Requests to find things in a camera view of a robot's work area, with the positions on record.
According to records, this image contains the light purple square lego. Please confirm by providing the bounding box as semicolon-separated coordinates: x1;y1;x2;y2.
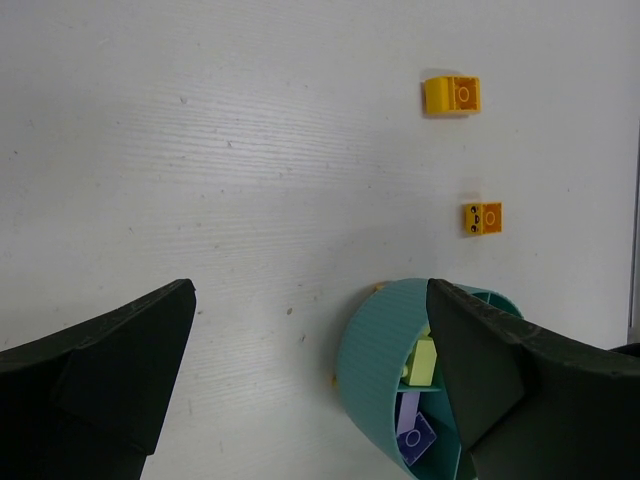
396;391;420;436

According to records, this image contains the teal round divided container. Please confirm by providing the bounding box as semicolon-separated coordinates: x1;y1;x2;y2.
335;277;526;480

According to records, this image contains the yellow curved lego brick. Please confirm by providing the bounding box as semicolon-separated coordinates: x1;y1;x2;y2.
423;75;482;116

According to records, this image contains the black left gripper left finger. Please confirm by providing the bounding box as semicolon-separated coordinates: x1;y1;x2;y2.
1;279;195;479

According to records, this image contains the dark purple long lego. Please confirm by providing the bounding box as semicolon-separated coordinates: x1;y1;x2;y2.
396;412;437;466

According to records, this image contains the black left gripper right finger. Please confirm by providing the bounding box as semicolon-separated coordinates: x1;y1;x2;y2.
426;279;639;479

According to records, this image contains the lime green square lego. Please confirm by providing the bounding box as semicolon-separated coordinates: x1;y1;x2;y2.
400;328;437;387

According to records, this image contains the yellow square lego brick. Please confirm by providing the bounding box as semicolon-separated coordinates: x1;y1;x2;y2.
463;202;503;236

